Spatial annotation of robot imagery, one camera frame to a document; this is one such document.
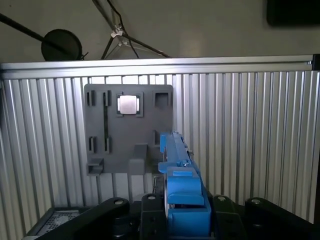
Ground white cable clip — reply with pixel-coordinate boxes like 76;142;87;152
110;24;125;39

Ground hard disk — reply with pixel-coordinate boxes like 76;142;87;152
157;130;214;238

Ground thin dark tripod legs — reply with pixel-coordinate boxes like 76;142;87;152
91;0;174;60

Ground grey parts rack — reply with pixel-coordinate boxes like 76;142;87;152
83;83;175;177

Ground silver CPU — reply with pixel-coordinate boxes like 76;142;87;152
117;94;139;116

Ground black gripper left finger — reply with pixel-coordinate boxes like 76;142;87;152
71;193;166;240

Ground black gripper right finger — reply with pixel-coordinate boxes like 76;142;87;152
211;195;320;240

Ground black table corner cap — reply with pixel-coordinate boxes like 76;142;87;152
311;53;320;73

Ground black box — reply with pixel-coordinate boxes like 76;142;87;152
265;0;320;27

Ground black round-base stand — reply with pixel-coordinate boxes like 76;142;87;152
0;12;89;62

